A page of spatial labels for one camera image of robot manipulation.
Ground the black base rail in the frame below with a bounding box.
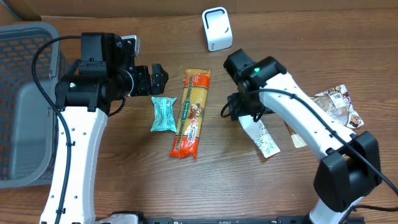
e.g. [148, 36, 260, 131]
[93, 210, 365, 224]

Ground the orange spaghetti pasta packet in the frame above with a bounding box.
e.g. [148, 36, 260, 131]
[169, 69, 211, 159]

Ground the teal snack packet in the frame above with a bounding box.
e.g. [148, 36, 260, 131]
[150, 96, 177, 132]

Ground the grey plastic shopping basket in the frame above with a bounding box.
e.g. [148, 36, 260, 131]
[1, 22, 58, 189]

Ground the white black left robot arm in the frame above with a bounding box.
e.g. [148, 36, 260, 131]
[40, 32, 169, 223]

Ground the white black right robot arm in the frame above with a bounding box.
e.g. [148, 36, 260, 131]
[223, 49, 382, 223]

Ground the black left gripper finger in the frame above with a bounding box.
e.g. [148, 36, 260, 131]
[151, 82, 165, 95]
[152, 63, 169, 84]

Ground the beige Pantree snack pouch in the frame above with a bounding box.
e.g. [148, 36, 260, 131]
[285, 84, 365, 149]

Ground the white black barcode scanner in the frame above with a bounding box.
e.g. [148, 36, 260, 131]
[201, 7, 233, 52]

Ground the white gold-capped cream tube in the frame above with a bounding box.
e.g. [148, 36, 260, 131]
[239, 115, 280, 158]

